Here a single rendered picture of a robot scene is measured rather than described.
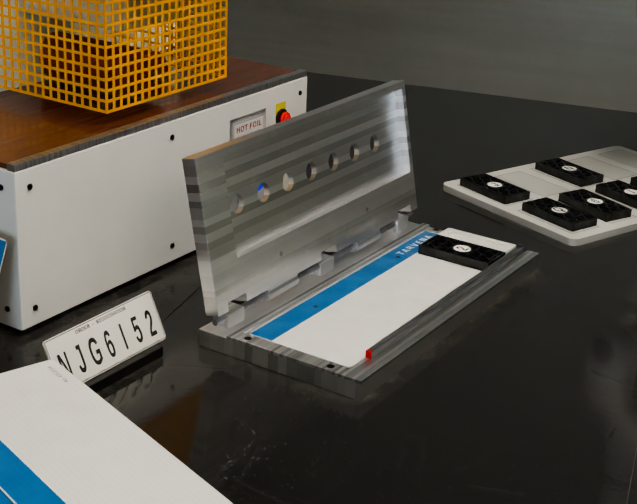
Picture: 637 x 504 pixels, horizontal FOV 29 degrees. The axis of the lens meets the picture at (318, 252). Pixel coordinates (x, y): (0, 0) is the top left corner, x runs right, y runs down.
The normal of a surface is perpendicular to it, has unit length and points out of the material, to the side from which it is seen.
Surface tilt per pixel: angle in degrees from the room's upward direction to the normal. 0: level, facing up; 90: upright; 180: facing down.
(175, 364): 0
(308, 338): 0
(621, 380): 0
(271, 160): 79
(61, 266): 90
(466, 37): 90
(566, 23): 90
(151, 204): 90
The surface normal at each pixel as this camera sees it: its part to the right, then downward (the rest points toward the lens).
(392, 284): 0.04, -0.93
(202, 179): 0.83, 0.05
